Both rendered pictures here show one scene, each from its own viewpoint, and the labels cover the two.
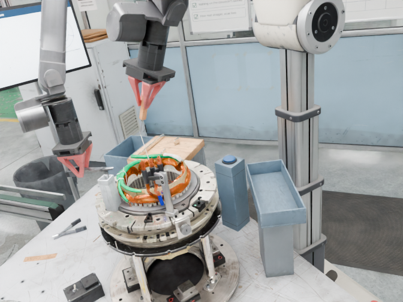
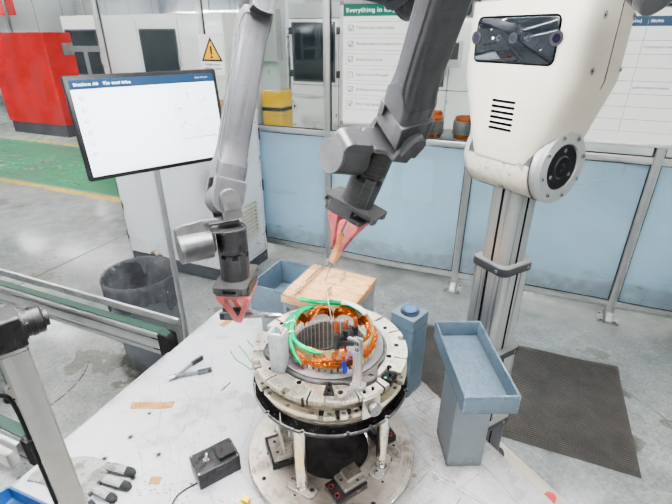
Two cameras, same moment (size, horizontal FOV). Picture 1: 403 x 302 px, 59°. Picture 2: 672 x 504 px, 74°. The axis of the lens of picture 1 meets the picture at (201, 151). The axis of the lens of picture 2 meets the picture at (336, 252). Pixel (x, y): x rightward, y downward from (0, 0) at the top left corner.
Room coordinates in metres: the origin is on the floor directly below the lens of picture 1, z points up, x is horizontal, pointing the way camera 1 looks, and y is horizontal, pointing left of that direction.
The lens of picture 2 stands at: (0.06, 0.17, 1.68)
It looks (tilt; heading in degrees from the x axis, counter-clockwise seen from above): 26 degrees down; 356
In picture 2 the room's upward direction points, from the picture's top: straight up
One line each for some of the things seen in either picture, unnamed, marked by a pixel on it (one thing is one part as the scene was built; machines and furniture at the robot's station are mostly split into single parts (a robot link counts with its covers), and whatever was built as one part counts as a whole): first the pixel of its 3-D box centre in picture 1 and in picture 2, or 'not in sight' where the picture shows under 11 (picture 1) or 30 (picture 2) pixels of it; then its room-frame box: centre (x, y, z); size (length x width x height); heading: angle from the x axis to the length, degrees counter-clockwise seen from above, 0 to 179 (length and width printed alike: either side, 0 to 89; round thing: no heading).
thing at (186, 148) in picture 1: (167, 151); (330, 289); (1.11, 0.12, 1.05); 0.20 x 0.19 x 0.02; 61
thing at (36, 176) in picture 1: (50, 189); (145, 299); (2.17, 1.07, 0.39); 0.39 x 0.39 x 0.35
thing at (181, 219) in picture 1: (182, 225); (369, 403); (0.66, 0.07, 1.07); 0.04 x 0.02 x 0.05; 114
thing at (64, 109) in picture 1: (59, 111); (228, 239); (0.83, 0.32, 1.34); 0.07 x 0.06 x 0.07; 116
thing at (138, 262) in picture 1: (141, 275); (300, 454); (0.70, 0.20, 0.91); 0.02 x 0.02 x 0.21
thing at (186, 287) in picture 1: (185, 290); (349, 476); (0.70, 0.10, 0.83); 0.05 x 0.04 x 0.02; 120
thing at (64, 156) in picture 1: (77, 159); (238, 299); (0.83, 0.32, 1.20); 0.07 x 0.07 x 0.09; 82
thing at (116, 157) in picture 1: (138, 179); (284, 315); (1.18, 0.25, 0.92); 0.17 x 0.11 x 0.28; 151
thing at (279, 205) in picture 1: (274, 226); (464, 404); (0.80, -0.17, 0.92); 0.25 x 0.11 x 0.28; 178
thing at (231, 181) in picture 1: (232, 193); (406, 350); (1.02, -0.08, 0.91); 0.07 x 0.07 x 0.25; 44
